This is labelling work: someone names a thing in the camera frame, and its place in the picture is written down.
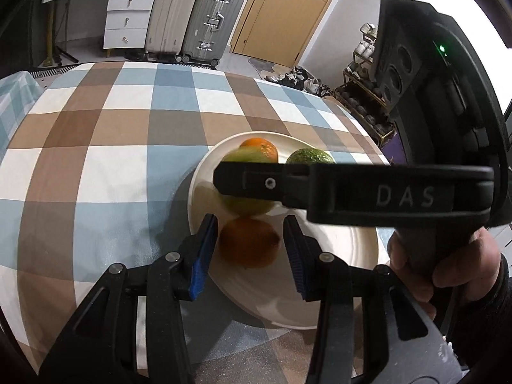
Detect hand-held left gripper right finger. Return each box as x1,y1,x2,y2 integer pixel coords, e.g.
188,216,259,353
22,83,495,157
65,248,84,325
282,215,465,384

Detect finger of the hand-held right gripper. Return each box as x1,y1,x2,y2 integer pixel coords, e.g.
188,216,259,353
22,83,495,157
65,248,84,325
213,161,312,209

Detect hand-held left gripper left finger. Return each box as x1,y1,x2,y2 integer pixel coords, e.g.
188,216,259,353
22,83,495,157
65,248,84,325
38,213,220,384

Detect green yellow citrus fruit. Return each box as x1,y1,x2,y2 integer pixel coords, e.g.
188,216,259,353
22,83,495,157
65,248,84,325
218,146,281,216
286,148,336,165

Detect cream round plate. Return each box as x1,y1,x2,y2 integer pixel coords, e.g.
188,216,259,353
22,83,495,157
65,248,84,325
187,131,380,331

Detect orange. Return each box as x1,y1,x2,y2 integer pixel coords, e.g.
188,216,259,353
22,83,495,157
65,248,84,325
219,217,281,269
240,138,279,164

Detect person's right forearm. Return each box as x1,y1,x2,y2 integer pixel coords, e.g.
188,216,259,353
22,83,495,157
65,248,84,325
448,254,512,371

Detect person's right hand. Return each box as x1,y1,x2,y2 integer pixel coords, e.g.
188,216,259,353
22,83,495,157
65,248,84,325
389,227,505,321

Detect shoe rack with shoes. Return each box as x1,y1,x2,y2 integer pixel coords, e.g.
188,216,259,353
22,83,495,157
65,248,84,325
334,22,397,147

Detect shoes on floor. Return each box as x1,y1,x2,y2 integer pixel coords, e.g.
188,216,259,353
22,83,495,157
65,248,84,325
264,66,332,97

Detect silver suitcase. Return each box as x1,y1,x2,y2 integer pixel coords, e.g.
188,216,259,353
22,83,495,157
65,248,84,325
182,0,247,65

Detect wooden door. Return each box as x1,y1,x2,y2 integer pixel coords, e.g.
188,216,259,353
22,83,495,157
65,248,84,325
231,0,349,68

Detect beige suitcase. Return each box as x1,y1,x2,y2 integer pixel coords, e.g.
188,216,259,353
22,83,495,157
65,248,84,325
145,0,204,59

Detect white drawer cabinet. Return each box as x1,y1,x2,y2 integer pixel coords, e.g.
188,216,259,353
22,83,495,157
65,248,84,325
103,0,157,52

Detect blue checked cloth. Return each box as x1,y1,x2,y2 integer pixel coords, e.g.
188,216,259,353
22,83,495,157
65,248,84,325
0,71,41,156

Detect yellow pole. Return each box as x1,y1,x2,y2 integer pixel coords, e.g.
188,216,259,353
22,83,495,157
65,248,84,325
42,0,57,67

